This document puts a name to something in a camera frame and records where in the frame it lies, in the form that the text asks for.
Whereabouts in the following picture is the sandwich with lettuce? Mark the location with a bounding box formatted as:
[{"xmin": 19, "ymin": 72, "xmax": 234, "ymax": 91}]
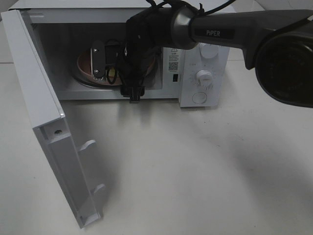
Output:
[{"xmin": 107, "ymin": 68, "xmax": 115, "ymax": 77}]

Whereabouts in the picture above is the white timer knob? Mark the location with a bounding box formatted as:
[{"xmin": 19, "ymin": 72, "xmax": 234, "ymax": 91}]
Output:
[{"xmin": 196, "ymin": 70, "xmax": 213, "ymax": 87}]

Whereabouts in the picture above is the upper white power knob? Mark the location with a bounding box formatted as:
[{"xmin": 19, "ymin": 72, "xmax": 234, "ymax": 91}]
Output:
[{"xmin": 199, "ymin": 43, "xmax": 219, "ymax": 59}]

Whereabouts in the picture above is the round white door button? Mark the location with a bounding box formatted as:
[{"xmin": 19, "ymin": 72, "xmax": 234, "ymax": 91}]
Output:
[{"xmin": 192, "ymin": 92, "xmax": 207, "ymax": 104}]

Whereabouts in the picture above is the white microwave oven body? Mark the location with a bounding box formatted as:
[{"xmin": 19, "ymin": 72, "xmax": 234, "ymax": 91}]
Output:
[{"xmin": 1, "ymin": 0, "xmax": 229, "ymax": 110}]

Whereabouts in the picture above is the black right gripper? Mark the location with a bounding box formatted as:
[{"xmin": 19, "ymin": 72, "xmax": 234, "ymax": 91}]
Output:
[{"xmin": 105, "ymin": 39, "xmax": 157, "ymax": 103}]

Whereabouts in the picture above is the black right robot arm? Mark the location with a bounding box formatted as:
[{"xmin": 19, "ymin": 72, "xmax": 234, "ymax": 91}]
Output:
[{"xmin": 115, "ymin": 0, "xmax": 313, "ymax": 108}]

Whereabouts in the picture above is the white microwave door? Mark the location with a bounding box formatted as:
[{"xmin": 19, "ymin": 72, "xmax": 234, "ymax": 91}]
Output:
[{"xmin": 1, "ymin": 10, "xmax": 105, "ymax": 228}]

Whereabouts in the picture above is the glass microwave turntable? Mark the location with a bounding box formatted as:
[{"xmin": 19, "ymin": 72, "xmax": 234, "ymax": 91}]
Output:
[{"xmin": 71, "ymin": 72, "xmax": 122, "ymax": 88}]

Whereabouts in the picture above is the pink round plate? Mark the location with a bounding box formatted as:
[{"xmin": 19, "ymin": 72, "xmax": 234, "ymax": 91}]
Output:
[{"xmin": 77, "ymin": 50, "xmax": 156, "ymax": 86}]

